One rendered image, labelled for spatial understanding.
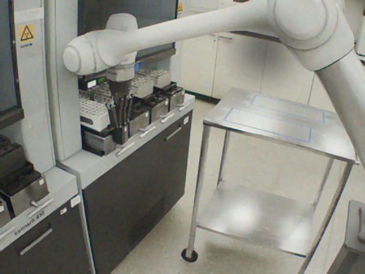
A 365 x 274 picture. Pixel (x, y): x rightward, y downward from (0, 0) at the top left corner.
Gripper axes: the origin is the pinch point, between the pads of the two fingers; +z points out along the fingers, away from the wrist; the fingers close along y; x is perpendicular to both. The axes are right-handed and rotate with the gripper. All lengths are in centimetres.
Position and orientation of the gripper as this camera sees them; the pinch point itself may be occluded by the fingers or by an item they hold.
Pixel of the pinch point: (120, 134)
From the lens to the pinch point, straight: 113.9
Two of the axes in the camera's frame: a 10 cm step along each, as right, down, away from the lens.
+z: -0.8, 8.8, 4.7
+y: -4.7, 3.9, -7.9
